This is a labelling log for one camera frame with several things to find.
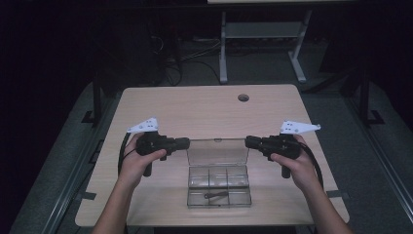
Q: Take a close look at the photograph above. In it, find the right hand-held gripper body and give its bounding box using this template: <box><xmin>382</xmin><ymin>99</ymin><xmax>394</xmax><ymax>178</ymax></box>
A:
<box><xmin>258</xmin><ymin>120</ymin><xmax>322</xmax><ymax>179</ymax></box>

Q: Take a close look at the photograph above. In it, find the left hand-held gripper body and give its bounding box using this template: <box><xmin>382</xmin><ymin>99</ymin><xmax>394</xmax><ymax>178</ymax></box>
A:
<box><xmin>126</xmin><ymin>117</ymin><xmax>179</xmax><ymax>178</ymax></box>

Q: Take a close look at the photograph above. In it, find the clear plastic compartment box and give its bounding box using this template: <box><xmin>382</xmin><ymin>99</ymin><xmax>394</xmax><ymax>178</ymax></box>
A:
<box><xmin>186</xmin><ymin>137</ymin><xmax>253</xmax><ymax>210</ymax></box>

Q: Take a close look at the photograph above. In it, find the person's left hand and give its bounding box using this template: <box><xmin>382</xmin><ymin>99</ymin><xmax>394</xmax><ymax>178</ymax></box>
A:
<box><xmin>116</xmin><ymin>132</ymin><xmax>169</xmax><ymax>190</ymax></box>

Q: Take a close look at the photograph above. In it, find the person's right hand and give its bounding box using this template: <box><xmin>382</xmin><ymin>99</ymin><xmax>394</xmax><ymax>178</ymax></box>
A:
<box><xmin>269</xmin><ymin>134</ymin><xmax>321</xmax><ymax>193</ymax></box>

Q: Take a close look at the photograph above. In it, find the black metal stand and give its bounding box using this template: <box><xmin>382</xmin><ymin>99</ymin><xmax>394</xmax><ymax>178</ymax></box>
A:
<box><xmin>81</xmin><ymin>71</ymin><xmax>104</xmax><ymax>125</ymax></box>
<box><xmin>357</xmin><ymin>68</ymin><xmax>387</xmax><ymax>127</ymax></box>

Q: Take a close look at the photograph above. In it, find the grey tape strip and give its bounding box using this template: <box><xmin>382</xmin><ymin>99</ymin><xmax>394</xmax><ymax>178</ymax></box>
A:
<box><xmin>325</xmin><ymin>190</ymin><xmax>351</xmax><ymax>200</ymax></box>
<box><xmin>75</xmin><ymin>191</ymin><xmax>97</xmax><ymax>201</ymax></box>

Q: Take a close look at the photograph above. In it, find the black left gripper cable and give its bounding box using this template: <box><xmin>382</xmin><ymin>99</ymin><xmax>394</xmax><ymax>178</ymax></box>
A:
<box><xmin>116</xmin><ymin>132</ymin><xmax>131</xmax><ymax>178</ymax></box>

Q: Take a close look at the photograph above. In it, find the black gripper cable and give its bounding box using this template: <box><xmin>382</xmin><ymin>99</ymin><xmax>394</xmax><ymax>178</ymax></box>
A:
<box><xmin>299</xmin><ymin>140</ymin><xmax>325</xmax><ymax>190</ymax></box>
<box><xmin>116</xmin><ymin>132</ymin><xmax>131</xmax><ymax>178</ymax></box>

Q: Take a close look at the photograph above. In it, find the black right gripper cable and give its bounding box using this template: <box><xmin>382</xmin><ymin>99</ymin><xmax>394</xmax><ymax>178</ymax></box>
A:
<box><xmin>299</xmin><ymin>140</ymin><xmax>325</xmax><ymax>190</ymax></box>

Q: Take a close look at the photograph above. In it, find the bundle of floor cables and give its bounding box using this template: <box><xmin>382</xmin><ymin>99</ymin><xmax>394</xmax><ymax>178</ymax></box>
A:
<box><xmin>147</xmin><ymin>32</ymin><xmax>222</xmax><ymax>88</ymax></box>

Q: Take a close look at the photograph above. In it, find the grey metal floor rail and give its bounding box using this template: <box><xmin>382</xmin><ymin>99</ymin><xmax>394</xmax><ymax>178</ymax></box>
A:
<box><xmin>41</xmin><ymin>94</ymin><xmax>122</xmax><ymax>234</ymax></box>
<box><xmin>344</xmin><ymin>96</ymin><xmax>413</xmax><ymax>216</ymax></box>

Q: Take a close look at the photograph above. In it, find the white desk with metal frame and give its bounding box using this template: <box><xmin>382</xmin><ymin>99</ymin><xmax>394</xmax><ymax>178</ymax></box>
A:
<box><xmin>207</xmin><ymin>0</ymin><xmax>358</xmax><ymax>85</ymax></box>

